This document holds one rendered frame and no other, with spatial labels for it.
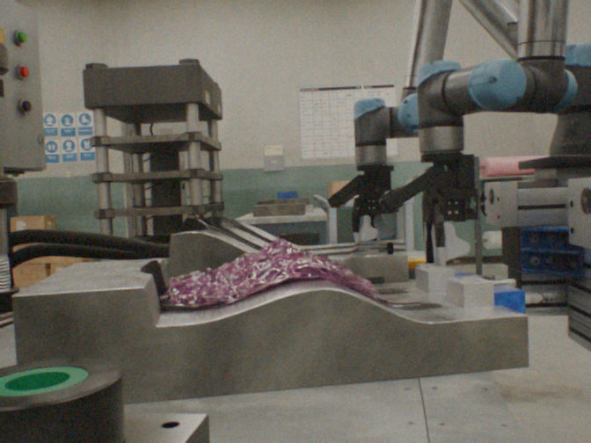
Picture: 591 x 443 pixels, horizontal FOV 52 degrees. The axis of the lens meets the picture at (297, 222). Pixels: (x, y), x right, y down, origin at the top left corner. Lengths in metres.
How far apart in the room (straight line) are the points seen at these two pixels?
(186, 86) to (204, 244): 3.97
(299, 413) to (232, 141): 6.97
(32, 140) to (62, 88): 6.46
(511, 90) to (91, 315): 0.68
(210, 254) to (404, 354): 0.44
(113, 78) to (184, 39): 2.81
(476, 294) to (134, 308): 0.37
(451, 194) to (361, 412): 0.57
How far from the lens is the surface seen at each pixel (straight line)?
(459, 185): 1.07
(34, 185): 8.10
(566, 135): 1.33
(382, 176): 1.42
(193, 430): 0.34
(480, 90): 0.97
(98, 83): 5.08
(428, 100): 1.06
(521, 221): 1.27
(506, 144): 7.46
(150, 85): 4.96
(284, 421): 0.54
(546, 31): 1.09
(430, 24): 1.33
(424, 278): 0.82
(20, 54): 1.62
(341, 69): 7.54
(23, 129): 1.58
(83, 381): 0.32
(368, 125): 1.42
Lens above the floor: 0.99
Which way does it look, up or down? 3 degrees down
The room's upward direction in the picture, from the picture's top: 2 degrees counter-clockwise
